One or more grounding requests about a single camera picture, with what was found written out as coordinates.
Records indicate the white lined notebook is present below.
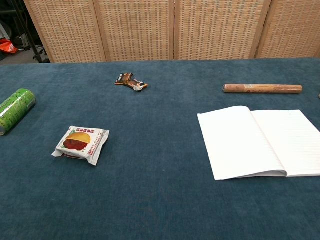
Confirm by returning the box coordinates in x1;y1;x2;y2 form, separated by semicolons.
197;105;320;181

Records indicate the brown white-ended candy wrapper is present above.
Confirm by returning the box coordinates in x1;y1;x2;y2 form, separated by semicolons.
124;78;149;92

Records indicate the blue fabric table mat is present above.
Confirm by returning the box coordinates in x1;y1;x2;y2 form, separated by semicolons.
0;57;320;240

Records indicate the dark brown candy wrapper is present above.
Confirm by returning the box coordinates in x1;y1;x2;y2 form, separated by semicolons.
114;72;134;86

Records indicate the white burger snack packet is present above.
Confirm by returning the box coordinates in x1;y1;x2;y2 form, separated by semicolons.
51;125;110;167

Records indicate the woven wood-framed folding screen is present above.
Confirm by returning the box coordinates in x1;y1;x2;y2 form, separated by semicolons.
23;0;320;63

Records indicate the wooden rolling pin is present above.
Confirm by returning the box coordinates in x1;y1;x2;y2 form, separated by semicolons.
222;83;303;95

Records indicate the green drink can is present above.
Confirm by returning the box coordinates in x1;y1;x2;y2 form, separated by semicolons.
0;88;37;137

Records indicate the black tripod stand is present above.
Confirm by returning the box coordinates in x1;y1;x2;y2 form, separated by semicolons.
9;0;51;63

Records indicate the orange plastic bag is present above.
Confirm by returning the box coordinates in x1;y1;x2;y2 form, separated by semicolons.
0;37;19;55

